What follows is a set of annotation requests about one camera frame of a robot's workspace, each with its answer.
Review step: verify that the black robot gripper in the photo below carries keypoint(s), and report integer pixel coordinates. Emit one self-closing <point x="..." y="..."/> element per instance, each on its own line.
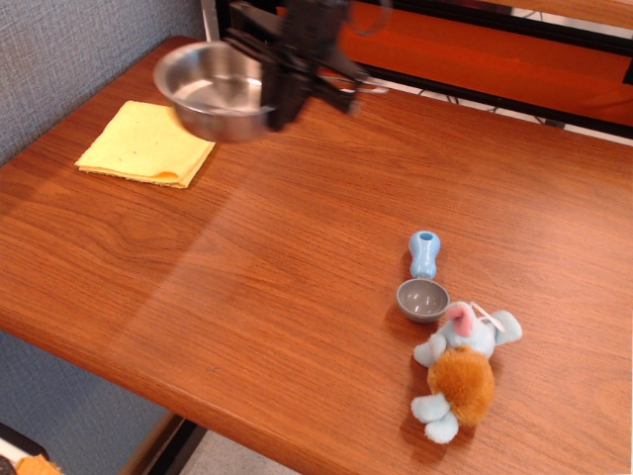
<point x="299" y="55"/>

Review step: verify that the stainless steel pot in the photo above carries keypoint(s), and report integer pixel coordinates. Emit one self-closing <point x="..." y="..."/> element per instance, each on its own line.
<point x="215" y="91"/>

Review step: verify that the folded yellow towel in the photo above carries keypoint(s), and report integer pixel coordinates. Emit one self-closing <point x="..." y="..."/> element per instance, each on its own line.
<point x="146" y="143"/>

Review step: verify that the blue and orange plush toy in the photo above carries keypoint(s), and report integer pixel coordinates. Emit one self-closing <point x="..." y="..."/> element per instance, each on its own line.
<point x="459" y="374"/>

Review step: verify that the orange object at floor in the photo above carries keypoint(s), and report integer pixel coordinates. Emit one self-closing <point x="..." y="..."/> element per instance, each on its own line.
<point x="20" y="455"/>

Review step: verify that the black metal frame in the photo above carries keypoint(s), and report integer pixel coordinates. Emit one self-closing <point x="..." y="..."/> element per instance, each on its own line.
<point x="482" y="52"/>

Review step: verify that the blue handled grey scoop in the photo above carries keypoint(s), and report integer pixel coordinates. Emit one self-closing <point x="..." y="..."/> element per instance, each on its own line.
<point x="421" y="298"/>

